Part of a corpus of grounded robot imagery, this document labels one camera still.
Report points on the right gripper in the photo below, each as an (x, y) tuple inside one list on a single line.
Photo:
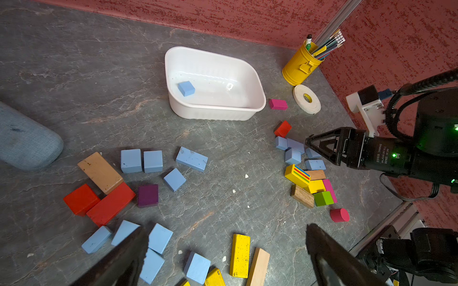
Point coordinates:
[(341, 145)]

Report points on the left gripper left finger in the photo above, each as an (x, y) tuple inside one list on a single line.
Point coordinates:
[(122, 266)]

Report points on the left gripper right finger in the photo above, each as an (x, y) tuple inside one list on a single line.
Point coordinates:
[(333, 265)]

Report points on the small blue cube block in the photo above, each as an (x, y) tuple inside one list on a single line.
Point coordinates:
[(186, 88)]

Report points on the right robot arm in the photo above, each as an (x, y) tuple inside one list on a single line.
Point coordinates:
[(411, 132)]

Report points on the magenta cylinder block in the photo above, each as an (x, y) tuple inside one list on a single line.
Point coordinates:
[(339, 215)]

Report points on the long blue block right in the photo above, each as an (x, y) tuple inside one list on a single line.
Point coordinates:
[(295, 145)]

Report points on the long blue block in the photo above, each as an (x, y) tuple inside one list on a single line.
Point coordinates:
[(295, 145), (191, 159)]

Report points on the green cube block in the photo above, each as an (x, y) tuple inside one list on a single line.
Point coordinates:
[(323, 198)]

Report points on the white tape roll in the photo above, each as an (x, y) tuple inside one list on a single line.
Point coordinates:
[(306, 99)]

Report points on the red block right cluster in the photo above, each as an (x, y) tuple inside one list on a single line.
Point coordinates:
[(283, 129)]

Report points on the long red block left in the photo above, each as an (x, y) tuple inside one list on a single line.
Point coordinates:
[(105, 210)]

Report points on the brown wooden block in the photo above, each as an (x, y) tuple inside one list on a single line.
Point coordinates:
[(302, 196)]

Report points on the purple cube block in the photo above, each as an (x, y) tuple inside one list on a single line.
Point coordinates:
[(148, 195)]

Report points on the long tan wooden block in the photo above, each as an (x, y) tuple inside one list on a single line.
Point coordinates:
[(258, 269)]

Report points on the small red block left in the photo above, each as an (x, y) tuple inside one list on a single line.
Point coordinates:
[(81, 200)]

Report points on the magenta flat block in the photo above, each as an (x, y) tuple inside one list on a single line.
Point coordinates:
[(276, 104)]

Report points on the tan wooden block left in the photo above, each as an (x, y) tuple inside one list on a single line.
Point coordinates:
[(101, 172)]

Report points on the yellow pen holder can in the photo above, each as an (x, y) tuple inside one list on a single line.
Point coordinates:
[(301, 65)]

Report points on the yellow long block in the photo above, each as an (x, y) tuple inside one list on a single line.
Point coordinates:
[(240, 253)]

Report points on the pens in can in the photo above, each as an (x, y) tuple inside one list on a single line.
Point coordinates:
[(335, 41)]

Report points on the long blue block left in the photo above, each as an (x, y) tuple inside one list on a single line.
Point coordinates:
[(191, 159)]

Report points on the white plastic tray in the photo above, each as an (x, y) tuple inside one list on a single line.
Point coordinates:
[(227, 88)]

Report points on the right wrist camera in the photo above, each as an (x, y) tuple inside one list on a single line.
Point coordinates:
[(368, 102)]

